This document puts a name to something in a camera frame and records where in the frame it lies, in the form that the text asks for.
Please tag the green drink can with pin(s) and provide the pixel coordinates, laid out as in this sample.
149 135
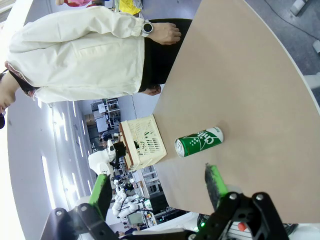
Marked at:
200 142

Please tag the white humanoid robot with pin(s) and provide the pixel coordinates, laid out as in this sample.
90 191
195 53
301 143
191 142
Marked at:
123 202

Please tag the pink garment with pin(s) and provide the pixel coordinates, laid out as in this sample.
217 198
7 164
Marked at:
75 2

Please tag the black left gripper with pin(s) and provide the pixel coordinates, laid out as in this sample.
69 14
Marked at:
120 150

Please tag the red push button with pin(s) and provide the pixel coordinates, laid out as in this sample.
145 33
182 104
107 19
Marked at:
241 226

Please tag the person's left hand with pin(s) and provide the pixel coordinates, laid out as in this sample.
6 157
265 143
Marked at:
166 33

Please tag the right gripper green-padded left finger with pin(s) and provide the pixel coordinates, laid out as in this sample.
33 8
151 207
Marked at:
100 195

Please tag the right gripper green-padded right finger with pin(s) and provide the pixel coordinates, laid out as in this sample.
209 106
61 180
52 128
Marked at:
245 215

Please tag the person's head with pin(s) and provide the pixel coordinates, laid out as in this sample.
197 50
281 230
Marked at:
6 92

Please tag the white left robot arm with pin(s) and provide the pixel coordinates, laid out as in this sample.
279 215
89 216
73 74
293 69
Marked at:
100 162

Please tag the black trousers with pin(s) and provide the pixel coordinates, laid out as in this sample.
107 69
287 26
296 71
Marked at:
160 60

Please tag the person's right hand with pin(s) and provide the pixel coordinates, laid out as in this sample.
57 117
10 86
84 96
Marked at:
153 90

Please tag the cream zip jacket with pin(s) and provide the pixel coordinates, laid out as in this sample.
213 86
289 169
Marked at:
75 55

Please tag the computer monitor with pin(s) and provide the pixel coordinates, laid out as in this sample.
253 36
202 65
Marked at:
135 218

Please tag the cream plastic shopping basket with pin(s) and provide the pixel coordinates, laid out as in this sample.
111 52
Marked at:
147 142

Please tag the white wristwatch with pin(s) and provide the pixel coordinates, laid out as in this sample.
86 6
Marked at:
147 28

